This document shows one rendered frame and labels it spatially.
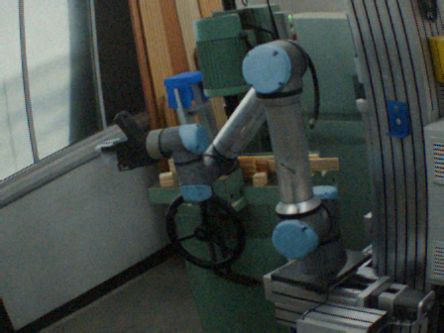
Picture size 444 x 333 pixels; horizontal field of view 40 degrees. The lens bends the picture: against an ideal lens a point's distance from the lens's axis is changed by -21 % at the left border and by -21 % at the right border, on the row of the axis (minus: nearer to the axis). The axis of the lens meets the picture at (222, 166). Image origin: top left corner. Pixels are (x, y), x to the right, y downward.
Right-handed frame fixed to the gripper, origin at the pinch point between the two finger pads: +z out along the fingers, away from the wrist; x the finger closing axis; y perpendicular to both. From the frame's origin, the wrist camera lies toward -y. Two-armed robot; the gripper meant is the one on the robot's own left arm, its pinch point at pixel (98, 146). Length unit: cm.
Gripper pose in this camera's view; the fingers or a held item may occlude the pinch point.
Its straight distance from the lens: 208.7
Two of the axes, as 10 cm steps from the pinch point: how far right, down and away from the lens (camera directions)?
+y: 2.5, 9.3, 2.6
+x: 4.6, -3.5, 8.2
